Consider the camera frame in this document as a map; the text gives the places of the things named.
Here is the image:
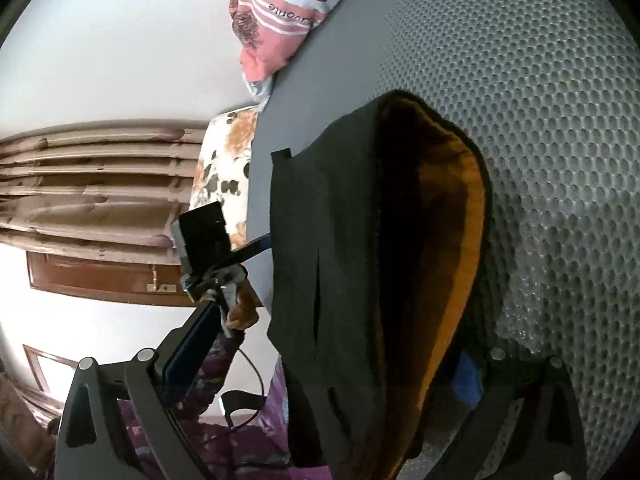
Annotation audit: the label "brown wooden door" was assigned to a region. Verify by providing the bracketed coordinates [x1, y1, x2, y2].
[26, 251, 199, 309]

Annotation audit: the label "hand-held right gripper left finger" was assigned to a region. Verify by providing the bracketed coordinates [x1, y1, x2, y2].
[52, 300, 224, 480]

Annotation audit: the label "checked patterned blanket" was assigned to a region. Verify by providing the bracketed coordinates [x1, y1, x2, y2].
[227, 0, 373, 99]

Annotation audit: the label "beige curtain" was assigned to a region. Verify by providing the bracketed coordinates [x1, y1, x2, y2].
[0, 119, 211, 264]

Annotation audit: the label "floral bed sheet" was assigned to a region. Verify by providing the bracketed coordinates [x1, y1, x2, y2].
[187, 107, 261, 257]

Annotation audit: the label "brass door latch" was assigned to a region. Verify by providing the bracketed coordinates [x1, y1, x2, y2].
[146, 267, 177, 294]

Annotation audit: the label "black pants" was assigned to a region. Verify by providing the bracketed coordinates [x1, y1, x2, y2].
[265, 88, 495, 480]

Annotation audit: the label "person's left forearm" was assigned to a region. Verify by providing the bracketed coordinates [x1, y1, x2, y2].
[192, 327, 247, 411]

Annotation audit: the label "person's left hand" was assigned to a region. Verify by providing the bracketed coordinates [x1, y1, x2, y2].
[222, 279, 264, 333]

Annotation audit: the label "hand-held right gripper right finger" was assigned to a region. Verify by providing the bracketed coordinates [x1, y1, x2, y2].
[422, 345, 588, 480]

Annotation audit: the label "grey mesh mattress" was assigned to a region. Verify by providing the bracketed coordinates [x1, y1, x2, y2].
[247, 0, 640, 480]

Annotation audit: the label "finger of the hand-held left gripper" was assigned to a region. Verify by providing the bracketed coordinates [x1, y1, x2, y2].
[227, 232, 274, 267]

